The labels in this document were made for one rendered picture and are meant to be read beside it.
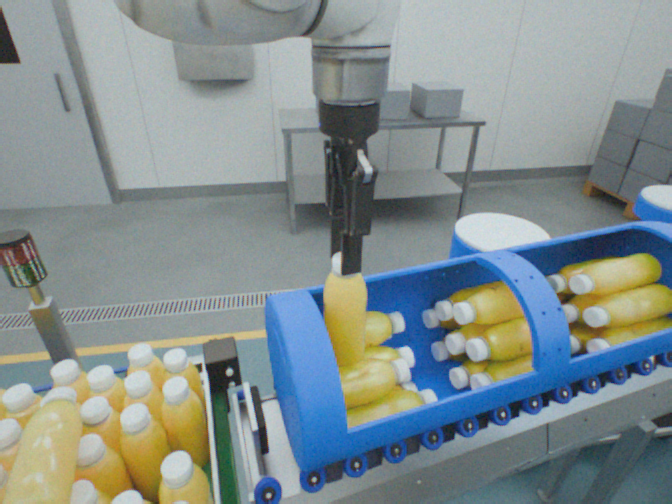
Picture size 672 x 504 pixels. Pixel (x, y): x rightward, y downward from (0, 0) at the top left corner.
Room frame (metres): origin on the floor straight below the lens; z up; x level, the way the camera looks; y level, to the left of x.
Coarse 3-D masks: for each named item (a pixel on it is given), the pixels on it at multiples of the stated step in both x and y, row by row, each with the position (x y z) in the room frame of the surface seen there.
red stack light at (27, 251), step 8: (32, 240) 0.68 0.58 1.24; (0, 248) 0.64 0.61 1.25; (8, 248) 0.64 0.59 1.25; (16, 248) 0.65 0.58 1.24; (24, 248) 0.66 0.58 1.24; (32, 248) 0.67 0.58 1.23; (0, 256) 0.64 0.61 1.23; (8, 256) 0.64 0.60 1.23; (16, 256) 0.64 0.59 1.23; (24, 256) 0.65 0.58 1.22; (32, 256) 0.66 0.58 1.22; (0, 264) 0.64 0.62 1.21; (8, 264) 0.64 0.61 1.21; (16, 264) 0.64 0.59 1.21
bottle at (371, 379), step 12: (360, 360) 0.48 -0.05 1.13; (372, 360) 0.48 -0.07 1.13; (384, 360) 0.48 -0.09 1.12; (348, 372) 0.45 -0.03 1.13; (360, 372) 0.45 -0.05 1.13; (372, 372) 0.45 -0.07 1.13; (384, 372) 0.46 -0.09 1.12; (396, 372) 0.47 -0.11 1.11; (348, 384) 0.43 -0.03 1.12; (360, 384) 0.43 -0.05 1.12; (372, 384) 0.44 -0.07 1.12; (384, 384) 0.44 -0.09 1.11; (396, 384) 0.46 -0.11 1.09; (348, 396) 0.42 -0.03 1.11; (360, 396) 0.42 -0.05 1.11; (372, 396) 0.43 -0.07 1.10; (384, 396) 0.44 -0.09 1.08; (348, 408) 0.42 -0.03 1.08
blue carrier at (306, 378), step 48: (576, 240) 0.82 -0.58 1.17; (624, 240) 0.83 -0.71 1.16; (384, 288) 0.67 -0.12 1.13; (432, 288) 0.72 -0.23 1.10; (528, 288) 0.55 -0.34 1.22; (288, 336) 0.43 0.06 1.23; (432, 336) 0.68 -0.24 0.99; (288, 384) 0.41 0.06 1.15; (336, 384) 0.38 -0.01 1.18; (432, 384) 0.58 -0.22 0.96; (528, 384) 0.46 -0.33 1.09; (288, 432) 0.44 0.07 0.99; (336, 432) 0.35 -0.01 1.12; (384, 432) 0.38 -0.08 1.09
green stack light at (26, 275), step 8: (24, 264) 0.65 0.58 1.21; (32, 264) 0.66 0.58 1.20; (40, 264) 0.67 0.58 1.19; (8, 272) 0.64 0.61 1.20; (16, 272) 0.64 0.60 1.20; (24, 272) 0.64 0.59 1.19; (32, 272) 0.65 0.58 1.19; (40, 272) 0.66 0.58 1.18; (8, 280) 0.64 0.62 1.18; (16, 280) 0.64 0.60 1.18; (24, 280) 0.64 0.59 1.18; (32, 280) 0.65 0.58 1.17; (40, 280) 0.66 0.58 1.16
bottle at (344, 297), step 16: (336, 288) 0.48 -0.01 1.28; (352, 288) 0.48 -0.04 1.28; (336, 304) 0.47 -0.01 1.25; (352, 304) 0.47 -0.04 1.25; (336, 320) 0.47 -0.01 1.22; (352, 320) 0.47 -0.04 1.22; (336, 336) 0.47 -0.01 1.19; (352, 336) 0.47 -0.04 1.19; (336, 352) 0.47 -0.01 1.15; (352, 352) 0.47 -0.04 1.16
